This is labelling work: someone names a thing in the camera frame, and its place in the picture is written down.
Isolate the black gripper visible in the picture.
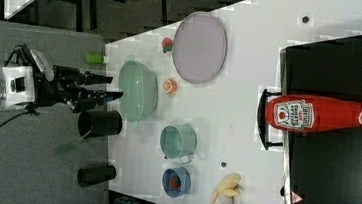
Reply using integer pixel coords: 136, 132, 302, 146
33, 66, 124, 113

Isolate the red plush ketchup bottle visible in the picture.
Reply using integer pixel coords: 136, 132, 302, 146
264, 94, 362, 133

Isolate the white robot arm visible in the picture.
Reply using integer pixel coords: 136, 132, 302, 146
0, 65, 123, 115

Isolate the black cylinder cup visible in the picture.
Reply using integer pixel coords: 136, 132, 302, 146
77, 110, 123, 138

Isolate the large green bowl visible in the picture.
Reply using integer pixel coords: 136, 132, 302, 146
118, 61, 158, 123

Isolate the orange toy fruit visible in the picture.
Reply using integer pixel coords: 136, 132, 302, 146
162, 78, 178, 94

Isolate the red strawberry toy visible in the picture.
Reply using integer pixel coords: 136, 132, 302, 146
161, 37, 173, 53

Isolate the black cylinder lower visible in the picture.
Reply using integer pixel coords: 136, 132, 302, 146
77, 165, 117, 188

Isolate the large lilac plate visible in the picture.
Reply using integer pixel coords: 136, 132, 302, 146
172, 11, 227, 85

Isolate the red toy in bowl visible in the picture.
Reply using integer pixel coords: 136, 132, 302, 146
170, 178, 181, 189

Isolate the small blue bowl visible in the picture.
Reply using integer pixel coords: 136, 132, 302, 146
162, 166, 191, 198

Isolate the yellow plush banana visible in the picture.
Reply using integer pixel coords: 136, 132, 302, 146
210, 172, 241, 204

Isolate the green cup with handle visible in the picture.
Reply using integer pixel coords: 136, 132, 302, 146
159, 124, 197, 165

